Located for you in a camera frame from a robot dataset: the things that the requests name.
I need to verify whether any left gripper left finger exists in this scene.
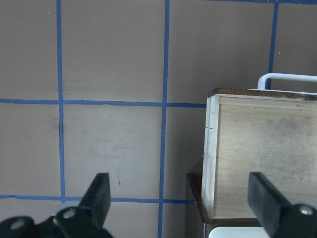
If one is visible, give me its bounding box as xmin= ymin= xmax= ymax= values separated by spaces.
xmin=0 ymin=173 xmax=111 ymax=238

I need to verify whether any white plastic tray box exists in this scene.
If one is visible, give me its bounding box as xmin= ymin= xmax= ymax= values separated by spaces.
xmin=208 ymin=227 xmax=269 ymax=238

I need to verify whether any wooden drawer with white handle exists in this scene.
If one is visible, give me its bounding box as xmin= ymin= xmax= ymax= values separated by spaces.
xmin=201 ymin=73 xmax=317 ymax=219

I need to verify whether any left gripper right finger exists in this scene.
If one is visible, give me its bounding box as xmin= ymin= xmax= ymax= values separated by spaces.
xmin=248 ymin=172 xmax=317 ymax=238

